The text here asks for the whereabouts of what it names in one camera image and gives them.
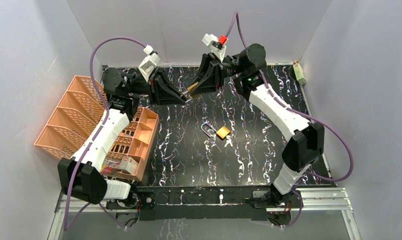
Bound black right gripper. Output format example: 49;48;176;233
184;54;244;98

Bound small brass padlock shackle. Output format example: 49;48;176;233
183;82;199;103

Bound large brass padlock shackle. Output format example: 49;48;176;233
201;123;231;140

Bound silver keys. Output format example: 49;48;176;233
224;138;233;148

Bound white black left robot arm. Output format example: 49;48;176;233
58;67;187;208

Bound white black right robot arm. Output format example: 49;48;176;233
189;43;324;207

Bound orange plastic desk organizer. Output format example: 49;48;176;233
34;75;159;182

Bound white red small box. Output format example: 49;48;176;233
119;156;139;175

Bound green white box in corner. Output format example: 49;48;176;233
293;60;307;86

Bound colourful marker set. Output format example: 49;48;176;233
100;158;120;175

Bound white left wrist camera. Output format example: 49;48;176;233
138;44;161;83

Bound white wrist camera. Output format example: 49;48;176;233
138;44;161;83
202;33;228;62

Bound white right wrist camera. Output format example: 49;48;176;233
202;33;228;62

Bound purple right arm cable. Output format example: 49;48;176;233
224;11;354;228

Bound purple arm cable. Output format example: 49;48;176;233
63;36;148;233
224;11;354;228

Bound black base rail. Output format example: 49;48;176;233
107;185;301;224

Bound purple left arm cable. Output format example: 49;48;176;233
63;36;148;233

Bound aluminium frame profile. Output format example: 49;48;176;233
48;187;361;240

